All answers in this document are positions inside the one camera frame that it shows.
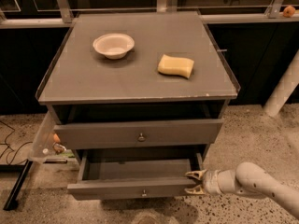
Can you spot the clear plastic side bin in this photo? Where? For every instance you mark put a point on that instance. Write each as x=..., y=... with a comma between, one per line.
x=45, y=148

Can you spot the orange fruit on rail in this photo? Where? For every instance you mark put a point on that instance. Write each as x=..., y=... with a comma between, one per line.
x=289, y=11

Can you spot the black metal floor bar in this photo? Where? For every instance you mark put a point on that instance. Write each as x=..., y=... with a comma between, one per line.
x=22, y=170

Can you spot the white paper bowl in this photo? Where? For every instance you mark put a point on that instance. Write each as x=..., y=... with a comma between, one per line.
x=113, y=46

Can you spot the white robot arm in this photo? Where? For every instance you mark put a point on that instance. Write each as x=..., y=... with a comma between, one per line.
x=246, y=180

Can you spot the metal railing frame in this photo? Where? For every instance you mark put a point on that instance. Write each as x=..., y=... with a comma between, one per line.
x=26, y=14

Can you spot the grey top drawer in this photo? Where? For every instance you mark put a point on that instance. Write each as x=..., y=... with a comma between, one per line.
x=139, y=133

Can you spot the yellow sponge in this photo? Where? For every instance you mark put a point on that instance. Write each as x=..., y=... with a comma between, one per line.
x=175, y=66

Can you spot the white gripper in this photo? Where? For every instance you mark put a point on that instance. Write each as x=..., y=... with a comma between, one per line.
x=211, y=182

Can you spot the orange fruit in bin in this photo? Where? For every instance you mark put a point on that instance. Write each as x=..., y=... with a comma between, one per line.
x=56, y=138

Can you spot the grey drawer cabinet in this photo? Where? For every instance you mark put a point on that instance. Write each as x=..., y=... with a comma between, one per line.
x=83, y=86

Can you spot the white diagonal pole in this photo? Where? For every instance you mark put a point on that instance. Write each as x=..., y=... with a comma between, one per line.
x=284, y=89

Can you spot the grey drawer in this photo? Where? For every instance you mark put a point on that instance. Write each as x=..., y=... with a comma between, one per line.
x=139, y=133
x=116, y=180

